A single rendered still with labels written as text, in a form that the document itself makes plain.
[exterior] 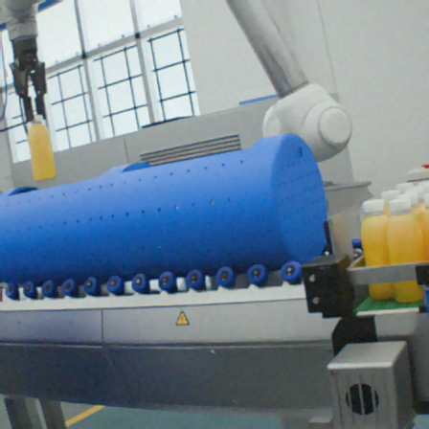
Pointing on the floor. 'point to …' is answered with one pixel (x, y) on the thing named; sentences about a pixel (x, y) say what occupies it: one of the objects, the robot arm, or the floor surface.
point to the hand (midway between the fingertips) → (33, 108)
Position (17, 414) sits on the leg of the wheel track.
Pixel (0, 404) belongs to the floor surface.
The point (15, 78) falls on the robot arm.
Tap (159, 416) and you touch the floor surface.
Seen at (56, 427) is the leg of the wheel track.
